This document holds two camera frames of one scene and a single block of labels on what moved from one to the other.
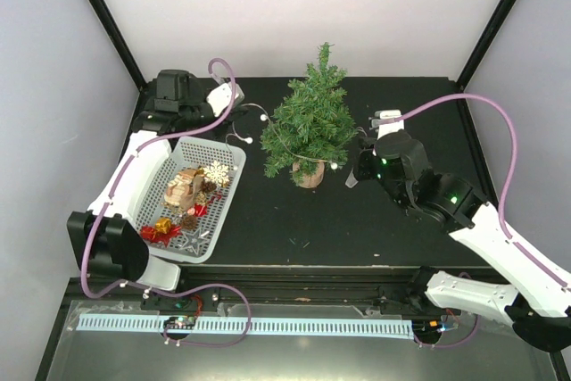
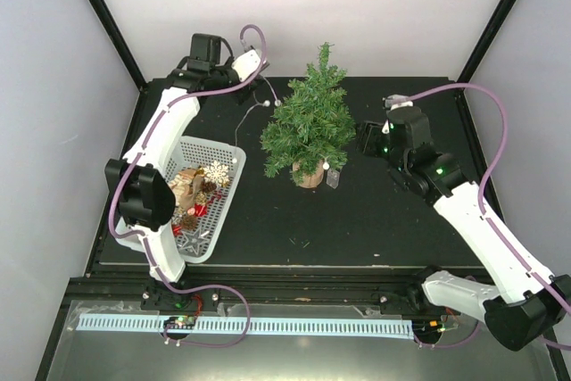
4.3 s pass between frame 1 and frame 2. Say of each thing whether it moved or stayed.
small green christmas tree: stayed
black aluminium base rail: stayed
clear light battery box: moved
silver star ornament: stayed
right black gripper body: moved
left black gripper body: moved
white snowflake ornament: stayed
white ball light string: moved
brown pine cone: stayed
